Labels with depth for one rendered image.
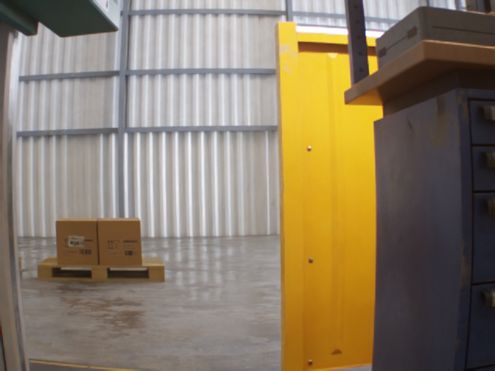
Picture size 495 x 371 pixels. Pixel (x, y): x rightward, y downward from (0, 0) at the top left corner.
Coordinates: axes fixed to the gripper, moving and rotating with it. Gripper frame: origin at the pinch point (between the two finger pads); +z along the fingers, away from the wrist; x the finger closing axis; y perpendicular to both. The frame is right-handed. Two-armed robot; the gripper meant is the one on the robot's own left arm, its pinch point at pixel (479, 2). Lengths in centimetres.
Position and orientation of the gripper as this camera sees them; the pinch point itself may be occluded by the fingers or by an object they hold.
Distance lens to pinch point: 119.7
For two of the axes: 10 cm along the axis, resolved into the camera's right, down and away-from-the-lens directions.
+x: 9.9, -0.2, 1.2
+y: 1.2, -0.3, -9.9
